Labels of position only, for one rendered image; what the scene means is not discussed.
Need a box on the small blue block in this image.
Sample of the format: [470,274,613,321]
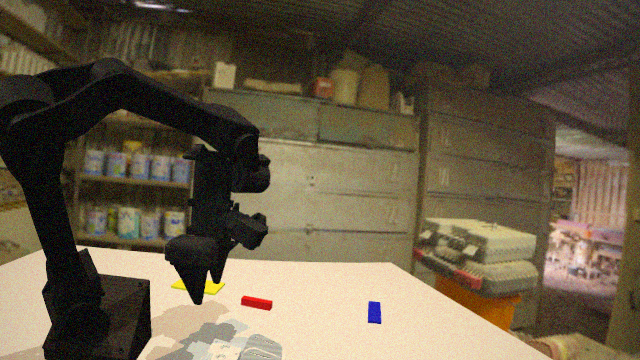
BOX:
[368,301,382,324]

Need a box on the red rectangular block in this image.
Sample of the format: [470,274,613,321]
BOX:
[241,296,273,311]

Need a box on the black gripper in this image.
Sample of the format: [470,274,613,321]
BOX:
[164,191,239,305]

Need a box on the yellow flat plate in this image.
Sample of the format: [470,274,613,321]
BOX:
[171,279,225,295]

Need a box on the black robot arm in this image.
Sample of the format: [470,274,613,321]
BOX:
[0,57,270,347]

